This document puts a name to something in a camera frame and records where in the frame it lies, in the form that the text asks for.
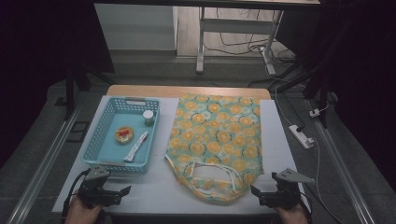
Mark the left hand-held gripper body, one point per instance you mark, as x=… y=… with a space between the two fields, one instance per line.
x=93 y=193

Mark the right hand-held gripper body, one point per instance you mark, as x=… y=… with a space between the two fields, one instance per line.
x=288 y=193

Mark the white sachet tube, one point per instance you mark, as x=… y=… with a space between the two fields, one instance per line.
x=135 y=148

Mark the round yellow container red label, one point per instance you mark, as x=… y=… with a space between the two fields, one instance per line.
x=124 y=137

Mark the blue perforated plastic basket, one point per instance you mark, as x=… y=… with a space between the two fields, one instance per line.
x=112 y=124

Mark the orange-slice print fabric bag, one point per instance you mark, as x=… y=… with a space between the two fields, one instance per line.
x=214 y=130

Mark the person's right hand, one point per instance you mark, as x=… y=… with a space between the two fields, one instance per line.
x=292 y=216

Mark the person's left hand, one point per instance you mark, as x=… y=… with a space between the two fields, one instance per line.
x=81 y=214

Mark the white power strip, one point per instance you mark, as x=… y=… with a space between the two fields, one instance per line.
x=300 y=137

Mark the white table mat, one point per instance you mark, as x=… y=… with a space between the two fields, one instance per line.
x=274 y=130

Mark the small jar with white lid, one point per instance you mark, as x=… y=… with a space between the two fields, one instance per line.
x=148 y=117

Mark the white plug adapter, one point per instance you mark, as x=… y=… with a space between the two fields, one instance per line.
x=314 y=113

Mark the black metal stand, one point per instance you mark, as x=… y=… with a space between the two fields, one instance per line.
x=70 y=93
x=323 y=93

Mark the black curtain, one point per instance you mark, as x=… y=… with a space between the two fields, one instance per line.
x=31 y=62
x=367 y=62

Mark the white cabinet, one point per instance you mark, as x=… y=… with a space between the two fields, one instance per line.
x=134 y=28

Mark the aluminium floor rail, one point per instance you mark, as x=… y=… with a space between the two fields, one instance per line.
x=342 y=171
x=46 y=163

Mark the black rectangular floor bracket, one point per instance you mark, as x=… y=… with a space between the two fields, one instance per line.
x=72 y=132

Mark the white metal desk frame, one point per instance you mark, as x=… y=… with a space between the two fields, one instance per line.
x=200 y=40

